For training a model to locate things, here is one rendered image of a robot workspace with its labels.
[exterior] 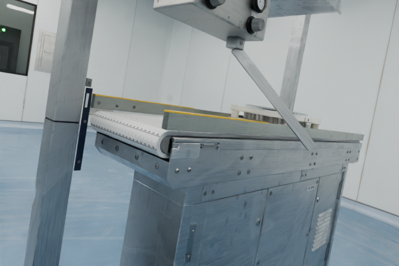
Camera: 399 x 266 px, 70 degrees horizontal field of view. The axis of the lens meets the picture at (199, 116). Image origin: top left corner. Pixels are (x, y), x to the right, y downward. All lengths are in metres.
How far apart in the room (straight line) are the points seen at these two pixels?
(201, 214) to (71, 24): 0.52
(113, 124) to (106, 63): 5.25
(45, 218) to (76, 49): 0.39
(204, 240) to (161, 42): 5.89
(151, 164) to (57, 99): 0.27
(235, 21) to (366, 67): 3.36
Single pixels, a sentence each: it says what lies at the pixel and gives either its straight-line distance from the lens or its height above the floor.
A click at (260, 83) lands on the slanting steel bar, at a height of 0.98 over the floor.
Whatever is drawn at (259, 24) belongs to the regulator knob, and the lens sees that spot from 0.58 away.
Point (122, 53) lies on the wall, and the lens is 6.00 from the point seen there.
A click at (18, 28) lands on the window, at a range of 5.49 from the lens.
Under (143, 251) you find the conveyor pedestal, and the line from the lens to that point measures 0.79.
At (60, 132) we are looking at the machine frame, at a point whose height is 0.80.
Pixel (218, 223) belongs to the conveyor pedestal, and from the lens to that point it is 0.79.
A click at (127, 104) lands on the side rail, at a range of 0.76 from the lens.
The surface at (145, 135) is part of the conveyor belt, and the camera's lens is 0.53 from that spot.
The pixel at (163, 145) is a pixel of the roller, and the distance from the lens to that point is 0.51.
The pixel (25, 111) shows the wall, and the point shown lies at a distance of 5.53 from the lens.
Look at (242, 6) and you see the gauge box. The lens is 0.58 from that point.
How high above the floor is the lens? 0.92
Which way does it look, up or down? 3 degrees down
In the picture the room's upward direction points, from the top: 10 degrees clockwise
